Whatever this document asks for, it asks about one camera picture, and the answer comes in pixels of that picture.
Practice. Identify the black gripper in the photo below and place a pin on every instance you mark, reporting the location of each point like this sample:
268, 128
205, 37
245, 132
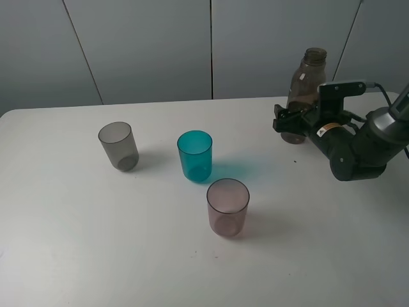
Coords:
331, 130

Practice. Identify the brown translucent plastic bottle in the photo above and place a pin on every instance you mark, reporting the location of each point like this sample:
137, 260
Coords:
310, 74

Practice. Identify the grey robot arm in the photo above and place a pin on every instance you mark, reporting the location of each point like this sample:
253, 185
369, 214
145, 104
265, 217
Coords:
357, 148

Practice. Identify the teal translucent cup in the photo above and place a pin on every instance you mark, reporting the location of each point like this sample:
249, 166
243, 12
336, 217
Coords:
195, 151

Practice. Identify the pink translucent cup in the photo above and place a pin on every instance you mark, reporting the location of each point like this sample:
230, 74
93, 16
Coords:
227, 200

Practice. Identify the grey translucent cup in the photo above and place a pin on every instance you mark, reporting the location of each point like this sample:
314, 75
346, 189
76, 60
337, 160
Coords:
118, 142

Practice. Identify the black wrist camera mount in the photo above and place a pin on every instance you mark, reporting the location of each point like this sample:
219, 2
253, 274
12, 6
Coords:
331, 97

